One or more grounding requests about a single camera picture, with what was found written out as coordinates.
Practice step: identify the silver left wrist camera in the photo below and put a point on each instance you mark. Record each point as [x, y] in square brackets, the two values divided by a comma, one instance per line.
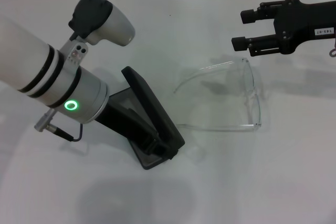
[115, 27]

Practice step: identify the clear white glasses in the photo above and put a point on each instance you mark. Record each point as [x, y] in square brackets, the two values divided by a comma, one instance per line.
[252, 128]

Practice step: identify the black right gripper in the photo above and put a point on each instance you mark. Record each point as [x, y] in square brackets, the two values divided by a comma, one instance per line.
[302, 24]

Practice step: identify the black glasses case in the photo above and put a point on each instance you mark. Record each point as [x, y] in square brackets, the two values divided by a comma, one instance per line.
[155, 103]

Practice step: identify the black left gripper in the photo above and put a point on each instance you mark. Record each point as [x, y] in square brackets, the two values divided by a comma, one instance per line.
[123, 124]

